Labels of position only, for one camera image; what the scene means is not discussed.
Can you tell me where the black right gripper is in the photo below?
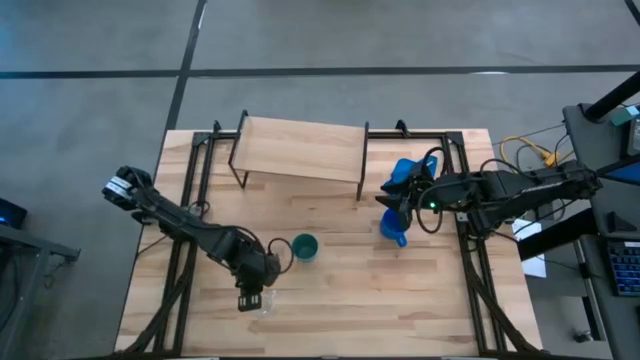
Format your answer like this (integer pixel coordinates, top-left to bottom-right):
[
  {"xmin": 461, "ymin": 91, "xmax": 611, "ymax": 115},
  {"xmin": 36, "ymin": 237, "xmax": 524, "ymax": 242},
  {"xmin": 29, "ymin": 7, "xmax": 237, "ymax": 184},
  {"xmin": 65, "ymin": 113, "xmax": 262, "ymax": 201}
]
[{"xmin": 374, "ymin": 169, "xmax": 444, "ymax": 233}]

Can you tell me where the yellow cable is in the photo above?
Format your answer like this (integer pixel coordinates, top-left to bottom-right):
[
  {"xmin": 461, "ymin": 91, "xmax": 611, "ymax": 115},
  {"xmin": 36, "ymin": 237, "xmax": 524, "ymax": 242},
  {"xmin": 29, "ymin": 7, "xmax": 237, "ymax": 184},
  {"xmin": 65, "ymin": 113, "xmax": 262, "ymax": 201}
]
[{"xmin": 499, "ymin": 135, "xmax": 562, "ymax": 169}]

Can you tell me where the black metal table frame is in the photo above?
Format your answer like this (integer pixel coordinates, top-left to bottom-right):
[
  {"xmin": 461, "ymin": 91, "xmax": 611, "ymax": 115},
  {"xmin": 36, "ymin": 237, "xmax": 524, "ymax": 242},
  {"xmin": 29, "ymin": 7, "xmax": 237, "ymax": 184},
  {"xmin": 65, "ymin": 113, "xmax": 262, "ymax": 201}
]
[{"xmin": 115, "ymin": 118, "xmax": 544, "ymax": 357}]

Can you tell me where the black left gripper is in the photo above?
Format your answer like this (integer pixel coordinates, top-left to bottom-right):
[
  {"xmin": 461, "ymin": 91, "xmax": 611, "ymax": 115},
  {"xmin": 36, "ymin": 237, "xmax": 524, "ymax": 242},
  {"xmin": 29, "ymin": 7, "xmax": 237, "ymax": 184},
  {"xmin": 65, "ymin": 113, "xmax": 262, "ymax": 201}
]
[{"xmin": 232, "ymin": 244, "xmax": 282, "ymax": 313}]

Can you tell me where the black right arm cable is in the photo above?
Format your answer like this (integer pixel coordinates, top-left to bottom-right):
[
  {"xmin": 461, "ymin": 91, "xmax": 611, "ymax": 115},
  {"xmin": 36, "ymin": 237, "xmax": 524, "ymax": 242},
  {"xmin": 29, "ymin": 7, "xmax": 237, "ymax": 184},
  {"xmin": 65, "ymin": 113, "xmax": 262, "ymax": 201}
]
[{"xmin": 413, "ymin": 199, "xmax": 446, "ymax": 236}]

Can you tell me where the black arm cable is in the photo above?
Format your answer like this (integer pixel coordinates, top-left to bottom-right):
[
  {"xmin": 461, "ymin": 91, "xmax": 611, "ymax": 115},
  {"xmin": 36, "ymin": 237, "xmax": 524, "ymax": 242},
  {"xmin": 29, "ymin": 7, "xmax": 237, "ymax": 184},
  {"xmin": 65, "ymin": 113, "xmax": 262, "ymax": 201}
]
[
  {"xmin": 266, "ymin": 236, "xmax": 297, "ymax": 275},
  {"xmin": 413, "ymin": 199, "xmax": 446, "ymax": 236}
]

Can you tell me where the grey metal stand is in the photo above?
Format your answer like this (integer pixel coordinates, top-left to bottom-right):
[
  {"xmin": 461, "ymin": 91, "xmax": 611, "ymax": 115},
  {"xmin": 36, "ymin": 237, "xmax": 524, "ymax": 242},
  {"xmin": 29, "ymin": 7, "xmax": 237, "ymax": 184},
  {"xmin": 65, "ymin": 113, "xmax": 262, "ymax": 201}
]
[{"xmin": 0, "ymin": 197, "xmax": 82, "ymax": 360}]

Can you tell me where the green plastic cup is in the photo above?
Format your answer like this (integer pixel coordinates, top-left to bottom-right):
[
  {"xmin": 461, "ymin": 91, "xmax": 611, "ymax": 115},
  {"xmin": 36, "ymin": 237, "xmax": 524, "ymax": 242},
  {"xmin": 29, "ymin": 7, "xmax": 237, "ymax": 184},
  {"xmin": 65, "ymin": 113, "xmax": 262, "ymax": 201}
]
[{"xmin": 291, "ymin": 233, "xmax": 320, "ymax": 264}]

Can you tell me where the white paper sheet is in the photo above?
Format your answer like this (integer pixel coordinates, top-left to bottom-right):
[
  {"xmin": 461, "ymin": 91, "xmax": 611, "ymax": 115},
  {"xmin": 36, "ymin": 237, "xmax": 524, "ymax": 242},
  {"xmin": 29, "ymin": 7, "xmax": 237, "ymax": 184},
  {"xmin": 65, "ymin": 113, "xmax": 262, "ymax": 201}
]
[{"xmin": 511, "ymin": 218, "xmax": 549, "ymax": 279}]

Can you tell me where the black keyboard with blue keys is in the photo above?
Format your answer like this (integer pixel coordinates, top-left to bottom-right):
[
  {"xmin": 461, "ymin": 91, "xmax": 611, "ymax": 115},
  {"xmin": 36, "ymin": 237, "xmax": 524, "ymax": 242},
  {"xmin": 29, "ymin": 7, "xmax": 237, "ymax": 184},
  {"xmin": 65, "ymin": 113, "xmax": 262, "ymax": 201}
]
[{"xmin": 606, "ymin": 239, "xmax": 640, "ymax": 298}]

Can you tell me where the clear plastic cup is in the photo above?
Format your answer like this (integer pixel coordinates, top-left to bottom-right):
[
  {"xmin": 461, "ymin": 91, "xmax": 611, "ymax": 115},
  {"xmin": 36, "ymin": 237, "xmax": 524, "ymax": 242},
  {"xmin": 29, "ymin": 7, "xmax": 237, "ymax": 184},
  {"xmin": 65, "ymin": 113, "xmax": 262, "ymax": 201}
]
[{"xmin": 256, "ymin": 288, "xmax": 279, "ymax": 321}]

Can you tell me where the wooden shelf with black legs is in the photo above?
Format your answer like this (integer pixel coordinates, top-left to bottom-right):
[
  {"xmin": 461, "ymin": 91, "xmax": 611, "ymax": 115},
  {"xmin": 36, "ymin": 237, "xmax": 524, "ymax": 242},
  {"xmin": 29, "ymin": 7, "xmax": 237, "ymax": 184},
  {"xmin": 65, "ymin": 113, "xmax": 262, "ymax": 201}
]
[{"xmin": 227, "ymin": 109, "xmax": 371, "ymax": 202}]

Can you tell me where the black slanted pole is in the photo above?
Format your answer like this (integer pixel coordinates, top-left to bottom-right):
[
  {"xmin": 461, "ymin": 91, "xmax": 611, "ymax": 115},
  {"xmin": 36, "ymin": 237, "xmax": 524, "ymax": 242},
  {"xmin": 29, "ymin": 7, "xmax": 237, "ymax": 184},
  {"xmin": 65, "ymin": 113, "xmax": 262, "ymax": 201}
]
[{"xmin": 583, "ymin": 71, "xmax": 640, "ymax": 123}]

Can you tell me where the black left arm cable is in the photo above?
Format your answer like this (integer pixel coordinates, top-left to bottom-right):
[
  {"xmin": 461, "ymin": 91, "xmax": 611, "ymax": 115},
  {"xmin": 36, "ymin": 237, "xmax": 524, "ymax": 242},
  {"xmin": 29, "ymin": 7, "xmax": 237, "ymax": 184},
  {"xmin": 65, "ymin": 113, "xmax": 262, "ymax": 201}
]
[{"xmin": 266, "ymin": 236, "xmax": 297, "ymax": 275}]

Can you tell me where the blue cloth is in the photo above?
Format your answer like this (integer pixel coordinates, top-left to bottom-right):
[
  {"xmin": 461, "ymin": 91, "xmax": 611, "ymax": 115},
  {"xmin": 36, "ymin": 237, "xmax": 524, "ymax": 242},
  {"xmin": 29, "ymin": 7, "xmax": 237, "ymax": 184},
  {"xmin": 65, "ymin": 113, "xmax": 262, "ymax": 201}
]
[{"xmin": 381, "ymin": 155, "xmax": 439, "ymax": 195}]

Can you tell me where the blue plastic mug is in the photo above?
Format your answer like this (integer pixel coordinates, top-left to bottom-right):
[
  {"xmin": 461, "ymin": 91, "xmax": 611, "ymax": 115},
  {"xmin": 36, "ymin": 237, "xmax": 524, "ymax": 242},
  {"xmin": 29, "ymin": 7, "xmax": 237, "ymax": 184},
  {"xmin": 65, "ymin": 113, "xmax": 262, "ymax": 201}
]
[{"xmin": 378, "ymin": 208, "xmax": 409, "ymax": 248}]

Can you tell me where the grey side desk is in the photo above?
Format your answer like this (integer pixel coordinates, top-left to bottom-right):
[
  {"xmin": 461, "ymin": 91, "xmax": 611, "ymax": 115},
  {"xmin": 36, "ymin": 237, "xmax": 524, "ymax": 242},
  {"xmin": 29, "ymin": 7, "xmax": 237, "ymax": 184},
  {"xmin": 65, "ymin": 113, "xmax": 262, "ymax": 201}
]
[{"xmin": 561, "ymin": 101, "xmax": 640, "ymax": 360}]

